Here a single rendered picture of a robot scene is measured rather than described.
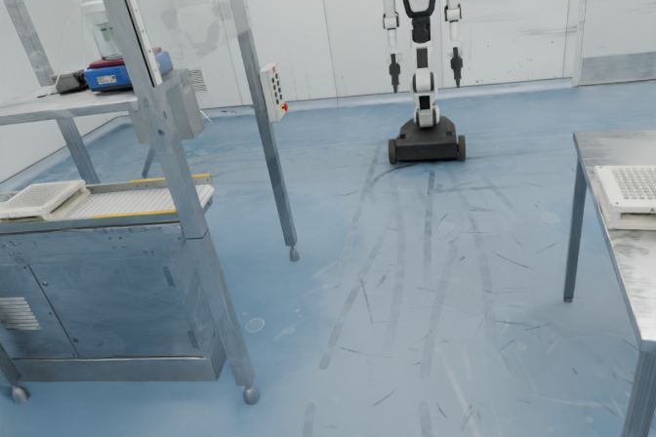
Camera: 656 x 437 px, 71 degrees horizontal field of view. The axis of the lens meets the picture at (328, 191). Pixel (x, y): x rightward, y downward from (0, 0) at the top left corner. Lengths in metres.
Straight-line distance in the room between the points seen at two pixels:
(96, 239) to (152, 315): 0.42
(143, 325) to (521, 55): 4.34
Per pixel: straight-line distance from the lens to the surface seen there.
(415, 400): 2.00
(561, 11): 5.24
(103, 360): 2.37
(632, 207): 1.42
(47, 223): 1.92
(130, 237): 1.78
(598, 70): 5.45
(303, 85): 5.46
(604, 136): 2.03
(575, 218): 2.18
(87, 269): 2.04
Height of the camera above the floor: 1.58
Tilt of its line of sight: 27 degrees down
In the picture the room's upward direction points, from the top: 10 degrees counter-clockwise
